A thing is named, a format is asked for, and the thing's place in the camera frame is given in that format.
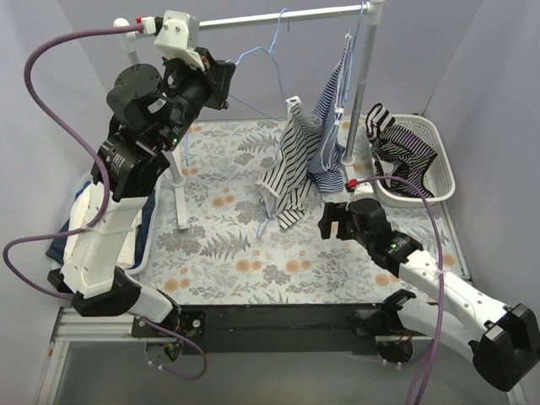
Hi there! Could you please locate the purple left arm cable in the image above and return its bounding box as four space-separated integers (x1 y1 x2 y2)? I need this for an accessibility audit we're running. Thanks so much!
2 19 208 381

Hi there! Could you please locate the silver white clothes rack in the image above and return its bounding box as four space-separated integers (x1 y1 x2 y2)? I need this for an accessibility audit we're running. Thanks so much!
112 0 387 231

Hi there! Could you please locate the white plastic basket left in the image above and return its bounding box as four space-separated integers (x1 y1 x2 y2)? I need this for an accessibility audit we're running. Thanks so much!
46 174 161 275

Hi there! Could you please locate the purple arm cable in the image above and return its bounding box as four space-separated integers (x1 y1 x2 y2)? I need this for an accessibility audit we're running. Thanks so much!
349 175 445 405
2 19 208 381

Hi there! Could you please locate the white perforated plastic basket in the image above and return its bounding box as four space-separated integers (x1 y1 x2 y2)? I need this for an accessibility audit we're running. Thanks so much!
366 113 456 208

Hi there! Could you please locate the white black thin striped tank top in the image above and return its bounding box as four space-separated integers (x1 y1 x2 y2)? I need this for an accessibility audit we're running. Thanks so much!
256 96 322 230

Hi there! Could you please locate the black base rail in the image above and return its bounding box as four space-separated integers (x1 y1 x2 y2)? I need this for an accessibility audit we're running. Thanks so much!
130 301 427 356

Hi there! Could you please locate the blue white striped tank top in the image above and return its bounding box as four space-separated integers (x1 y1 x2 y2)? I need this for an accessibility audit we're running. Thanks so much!
307 33 354 193

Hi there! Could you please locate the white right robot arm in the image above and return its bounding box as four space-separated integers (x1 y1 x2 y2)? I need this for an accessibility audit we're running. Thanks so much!
318 198 539 392

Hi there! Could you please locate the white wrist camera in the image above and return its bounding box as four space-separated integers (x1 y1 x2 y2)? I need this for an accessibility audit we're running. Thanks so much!
154 10 203 70
345 179 375 203

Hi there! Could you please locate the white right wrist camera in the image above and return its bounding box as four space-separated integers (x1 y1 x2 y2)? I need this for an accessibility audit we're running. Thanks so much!
345 179 375 203

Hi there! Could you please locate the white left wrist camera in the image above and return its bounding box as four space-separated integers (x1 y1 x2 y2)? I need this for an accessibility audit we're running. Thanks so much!
154 10 203 70

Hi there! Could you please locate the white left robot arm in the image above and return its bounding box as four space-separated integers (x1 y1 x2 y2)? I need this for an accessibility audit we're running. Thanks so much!
48 56 236 338

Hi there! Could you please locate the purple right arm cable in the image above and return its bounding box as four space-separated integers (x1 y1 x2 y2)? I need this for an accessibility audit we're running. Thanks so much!
349 175 445 405

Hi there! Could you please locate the floral patterned table mat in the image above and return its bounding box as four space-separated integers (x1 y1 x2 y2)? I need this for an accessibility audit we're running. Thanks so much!
113 117 469 305

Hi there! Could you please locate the blue denim garment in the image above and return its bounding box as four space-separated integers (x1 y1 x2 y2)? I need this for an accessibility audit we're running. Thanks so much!
46 191 155 264

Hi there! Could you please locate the wide black white striped tank top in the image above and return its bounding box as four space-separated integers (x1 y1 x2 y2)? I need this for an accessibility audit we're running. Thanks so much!
364 103 396 145

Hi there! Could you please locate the light blue wire hanger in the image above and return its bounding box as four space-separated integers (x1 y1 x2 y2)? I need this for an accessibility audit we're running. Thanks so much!
181 135 190 167

